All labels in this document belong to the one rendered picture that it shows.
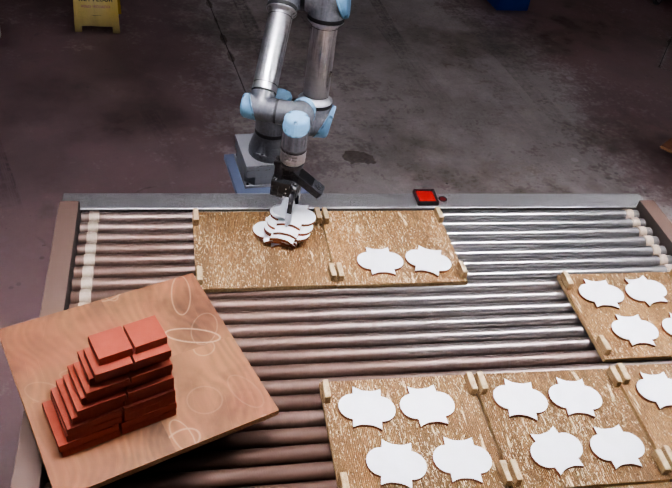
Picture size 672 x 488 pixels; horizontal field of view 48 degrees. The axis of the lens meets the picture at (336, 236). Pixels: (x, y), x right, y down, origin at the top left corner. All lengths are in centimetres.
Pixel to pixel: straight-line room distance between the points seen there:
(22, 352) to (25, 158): 254
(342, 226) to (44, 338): 100
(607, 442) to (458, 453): 40
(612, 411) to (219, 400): 104
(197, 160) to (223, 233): 197
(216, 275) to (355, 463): 71
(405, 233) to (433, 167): 208
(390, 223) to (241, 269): 55
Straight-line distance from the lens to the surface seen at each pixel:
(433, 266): 234
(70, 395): 165
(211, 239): 233
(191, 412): 176
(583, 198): 292
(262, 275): 222
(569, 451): 202
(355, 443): 187
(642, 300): 252
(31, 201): 406
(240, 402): 178
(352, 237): 240
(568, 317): 239
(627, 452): 208
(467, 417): 199
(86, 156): 434
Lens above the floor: 246
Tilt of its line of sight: 40 degrees down
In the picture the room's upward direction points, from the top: 10 degrees clockwise
